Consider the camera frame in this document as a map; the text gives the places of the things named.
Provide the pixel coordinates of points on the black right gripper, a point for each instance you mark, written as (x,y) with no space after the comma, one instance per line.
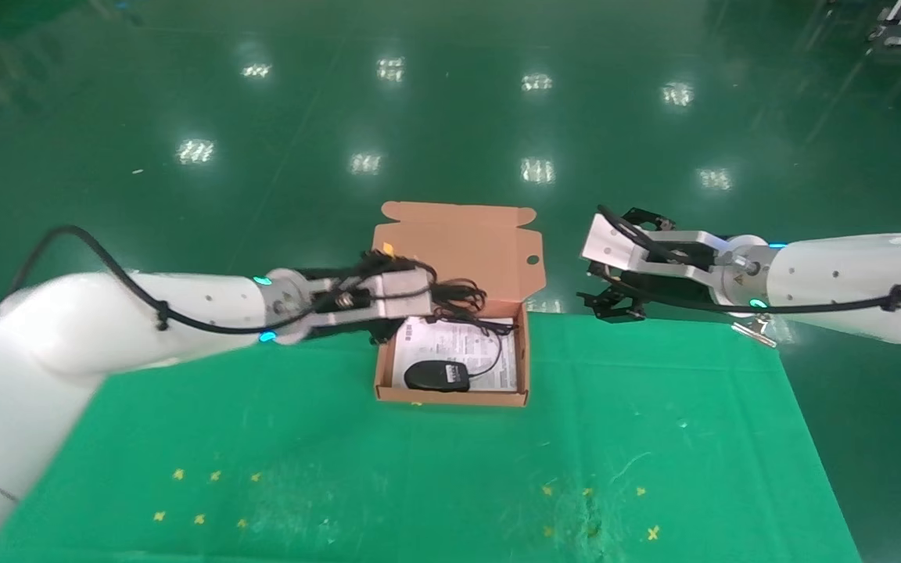
(677,289)

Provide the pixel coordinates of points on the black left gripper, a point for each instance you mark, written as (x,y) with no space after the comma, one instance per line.
(341,324)

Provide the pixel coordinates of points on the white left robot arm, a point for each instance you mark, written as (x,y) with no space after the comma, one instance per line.
(106,336)

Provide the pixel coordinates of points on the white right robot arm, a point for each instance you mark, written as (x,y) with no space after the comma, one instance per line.
(849,281)

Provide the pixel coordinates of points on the open cardboard box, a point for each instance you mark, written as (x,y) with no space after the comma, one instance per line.
(458,242)

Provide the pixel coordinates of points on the white printed instruction sheet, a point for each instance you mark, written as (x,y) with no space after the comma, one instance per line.
(450,344)

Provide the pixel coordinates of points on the metal table clamp clip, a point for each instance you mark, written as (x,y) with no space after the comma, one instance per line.
(755,330)

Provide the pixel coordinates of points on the green table cloth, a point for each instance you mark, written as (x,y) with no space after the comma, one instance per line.
(419,469)

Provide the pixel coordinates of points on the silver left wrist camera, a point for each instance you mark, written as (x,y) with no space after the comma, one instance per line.
(400,284)

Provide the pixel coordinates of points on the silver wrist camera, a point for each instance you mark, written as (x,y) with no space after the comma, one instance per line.
(400,284)
(615,242)

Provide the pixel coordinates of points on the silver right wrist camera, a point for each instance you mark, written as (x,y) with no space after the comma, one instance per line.
(615,242)

